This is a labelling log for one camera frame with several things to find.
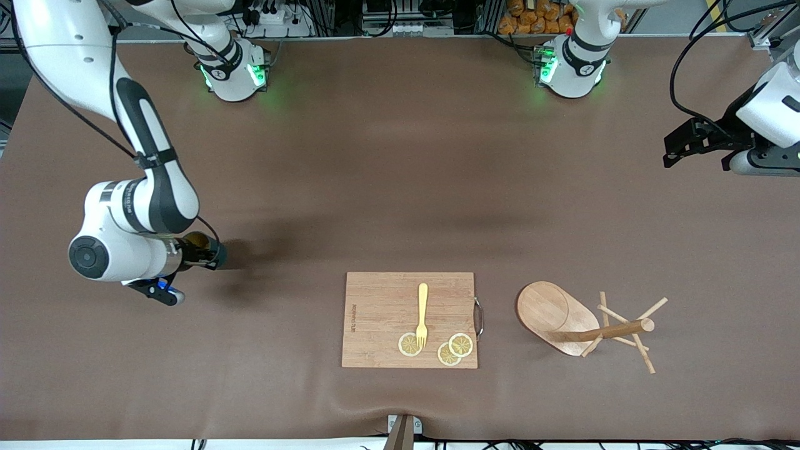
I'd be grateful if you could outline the dark green ribbed cup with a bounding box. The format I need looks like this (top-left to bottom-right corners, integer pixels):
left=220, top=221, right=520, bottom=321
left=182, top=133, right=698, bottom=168
left=184, top=231, right=227, bottom=271

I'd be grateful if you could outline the wooden mug tree rack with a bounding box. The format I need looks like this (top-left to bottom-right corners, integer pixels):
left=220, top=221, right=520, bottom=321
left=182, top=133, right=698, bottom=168
left=516, top=281, right=668, bottom=375

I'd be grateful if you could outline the brown table mat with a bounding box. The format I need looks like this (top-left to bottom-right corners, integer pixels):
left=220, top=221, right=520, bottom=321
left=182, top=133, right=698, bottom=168
left=0, top=34, right=800, bottom=441

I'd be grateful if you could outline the wooden cutting board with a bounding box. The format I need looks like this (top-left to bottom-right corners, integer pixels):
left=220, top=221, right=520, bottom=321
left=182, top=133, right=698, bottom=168
left=341, top=271, right=486, bottom=369

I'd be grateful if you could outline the bag of orange snacks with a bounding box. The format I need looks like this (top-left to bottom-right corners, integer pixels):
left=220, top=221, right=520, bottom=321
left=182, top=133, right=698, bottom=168
left=498, top=0, right=576, bottom=35

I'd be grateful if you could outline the yellow plastic fork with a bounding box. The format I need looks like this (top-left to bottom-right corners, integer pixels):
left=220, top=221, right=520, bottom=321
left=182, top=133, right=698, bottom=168
left=415, top=282, right=429, bottom=349

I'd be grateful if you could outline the white power strip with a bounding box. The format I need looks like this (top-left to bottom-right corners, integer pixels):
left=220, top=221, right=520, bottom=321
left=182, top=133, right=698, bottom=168
left=241, top=0, right=313, bottom=38

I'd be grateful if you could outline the grey electronics box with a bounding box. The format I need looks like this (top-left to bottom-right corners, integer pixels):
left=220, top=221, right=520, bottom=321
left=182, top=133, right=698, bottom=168
left=362, top=0, right=454, bottom=37

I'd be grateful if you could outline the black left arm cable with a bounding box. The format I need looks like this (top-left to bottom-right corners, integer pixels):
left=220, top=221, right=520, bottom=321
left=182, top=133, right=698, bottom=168
left=669, top=0, right=800, bottom=126

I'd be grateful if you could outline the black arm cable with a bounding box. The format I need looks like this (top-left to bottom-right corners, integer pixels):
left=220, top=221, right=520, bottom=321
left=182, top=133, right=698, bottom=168
left=12, top=0, right=223, bottom=251
left=669, top=0, right=800, bottom=126

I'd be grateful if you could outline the silver aluminium frame rail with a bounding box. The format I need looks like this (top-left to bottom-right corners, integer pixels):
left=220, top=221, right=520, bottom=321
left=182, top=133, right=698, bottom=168
left=747, top=12, right=800, bottom=51

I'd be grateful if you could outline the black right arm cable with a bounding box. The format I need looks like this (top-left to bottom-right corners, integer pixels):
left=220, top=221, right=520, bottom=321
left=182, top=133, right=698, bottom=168
left=12, top=0, right=223, bottom=251

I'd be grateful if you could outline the metal table edge bracket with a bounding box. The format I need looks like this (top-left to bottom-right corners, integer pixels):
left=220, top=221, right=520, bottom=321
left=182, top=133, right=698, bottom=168
left=387, top=414, right=423, bottom=450

